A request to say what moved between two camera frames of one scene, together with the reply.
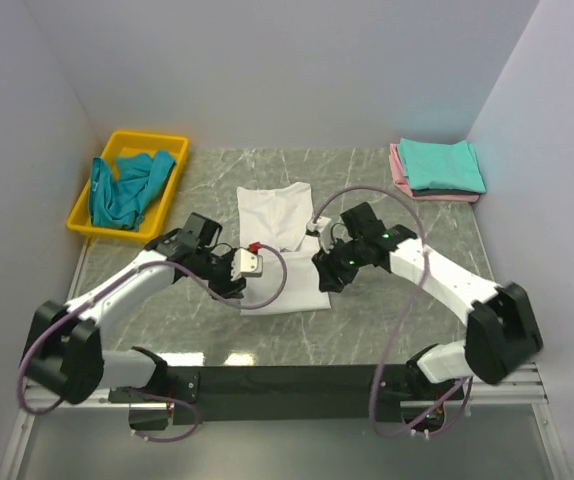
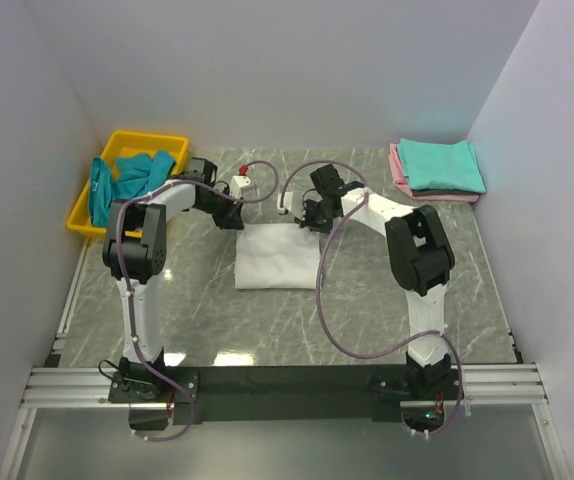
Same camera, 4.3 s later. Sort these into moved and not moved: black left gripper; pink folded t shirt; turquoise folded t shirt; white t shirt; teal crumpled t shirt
Moved: black left gripper; white t shirt
Not moved: turquoise folded t shirt; pink folded t shirt; teal crumpled t shirt
